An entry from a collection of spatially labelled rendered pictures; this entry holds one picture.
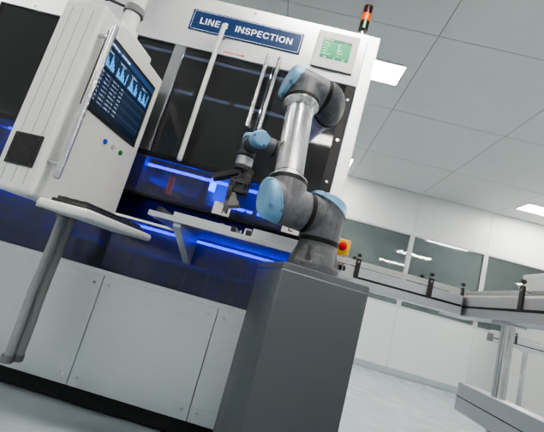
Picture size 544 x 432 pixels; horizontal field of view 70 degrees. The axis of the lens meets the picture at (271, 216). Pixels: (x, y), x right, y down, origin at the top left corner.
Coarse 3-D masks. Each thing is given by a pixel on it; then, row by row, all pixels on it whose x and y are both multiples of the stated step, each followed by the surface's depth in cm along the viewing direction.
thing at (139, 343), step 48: (0, 288) 178; (96, 288) 178; (144, 288) 177; (0, 336) 174; (48, 336) 174; (96, 336) 174; (144, 336) 173; (192, 336) 173; (96, 384) 170; (144, 384) 169; (192, 384) 169
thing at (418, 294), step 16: (352, 272) 188; (368, 272) 188; (384, 272) 197; (400, 272) 191; (384, 288) 187; (400, 288) 186; (416, 288) 186; (432, 288) 185; (448, 288) 189; (416, 304) 194; (432, 304) 185; (448, 304) 185
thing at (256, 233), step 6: (252, 234) 144; (258, 234) 144; (264, 234) 144; (270, 234) 144; (270, 240) 143; (276, 240) 143; (282, 240) 143; (288, 240) 143; (294, 240) 143; (288, 246) 143; (294, 246) 143
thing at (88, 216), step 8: (40, 200) 128; (48, 200) 127; (48, 208) 130; (56, 208) 126; (64, 208) 126; (72, 208) 125; (80, 208) 125; (72, 216) 136; (80, 216) 125; (88, 216) 124; (96, 216) 128; (104, 216) 132; (96, 224) 143; (104, 224) 133; (112, 224) 138; (120, 224) 142; (120, 232) 158; (128, 232) 149; (136, 232) 154; (144, 232) 161
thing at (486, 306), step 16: (464, 288) 189; (464, 304) 186; (480, 304) 172; (496, 304) 159; (512, 304) 148; (528, 304) 139; (480, 320) 180; (496, 320) 157; (512, 320) 146; (528, 320) 137
